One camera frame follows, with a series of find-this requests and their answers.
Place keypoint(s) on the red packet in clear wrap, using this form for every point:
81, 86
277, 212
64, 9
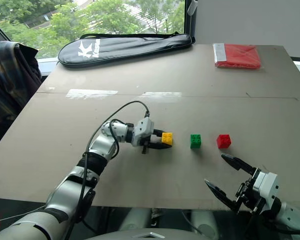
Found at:
238, 56

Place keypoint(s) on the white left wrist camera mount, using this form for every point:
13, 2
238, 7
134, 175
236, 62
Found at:
143, 130

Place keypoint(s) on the dark plaid jacket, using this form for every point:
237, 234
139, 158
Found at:
11, 82

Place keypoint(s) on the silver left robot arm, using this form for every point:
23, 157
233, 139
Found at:
102, 147

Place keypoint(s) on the red toy brick cube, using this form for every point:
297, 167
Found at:
224, 141

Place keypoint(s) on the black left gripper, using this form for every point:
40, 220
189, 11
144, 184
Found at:
148, 144

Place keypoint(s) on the pale grey rounded shape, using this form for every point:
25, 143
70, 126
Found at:
137, 218
205, 221

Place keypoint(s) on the black racket bag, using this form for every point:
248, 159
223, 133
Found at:
125, 50

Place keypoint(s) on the clear tape strip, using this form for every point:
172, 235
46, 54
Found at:
162, 96
91, 93

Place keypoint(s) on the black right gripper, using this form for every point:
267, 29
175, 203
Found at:
247, 193

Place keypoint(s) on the yellow toy brick cube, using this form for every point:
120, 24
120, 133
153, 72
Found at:
167, 138

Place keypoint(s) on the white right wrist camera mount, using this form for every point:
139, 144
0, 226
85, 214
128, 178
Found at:
267, 186

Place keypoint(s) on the green toy brick cube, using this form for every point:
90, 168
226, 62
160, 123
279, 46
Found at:
195, 141

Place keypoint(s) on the grey robot torso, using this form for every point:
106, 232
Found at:
140, 235

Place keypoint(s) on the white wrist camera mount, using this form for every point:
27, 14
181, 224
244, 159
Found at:
143, 130
267, 186

